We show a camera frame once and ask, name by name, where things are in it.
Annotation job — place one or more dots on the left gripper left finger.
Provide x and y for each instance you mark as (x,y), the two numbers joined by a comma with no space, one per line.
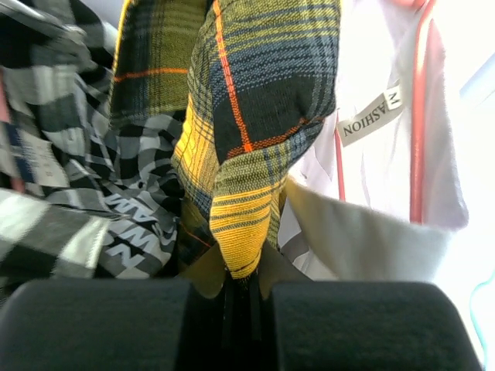
(98,325)

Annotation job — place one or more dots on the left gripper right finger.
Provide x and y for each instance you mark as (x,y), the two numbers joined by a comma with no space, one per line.
(368,326)

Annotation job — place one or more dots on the light blue wire hanger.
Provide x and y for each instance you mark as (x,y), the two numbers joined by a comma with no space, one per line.
(481,306)

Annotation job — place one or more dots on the yellow black plaid shirt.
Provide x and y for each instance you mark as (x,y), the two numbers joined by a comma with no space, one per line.
(251,83)

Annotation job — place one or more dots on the black white checkered shirt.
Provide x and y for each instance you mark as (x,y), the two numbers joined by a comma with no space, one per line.
(90,116)

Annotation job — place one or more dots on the white shirt on pink hanger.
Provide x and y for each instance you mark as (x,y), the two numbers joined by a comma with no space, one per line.
(369,236)

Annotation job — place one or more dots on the pink hanger of white shirt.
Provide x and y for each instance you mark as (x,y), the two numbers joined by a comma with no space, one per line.
(419,80)

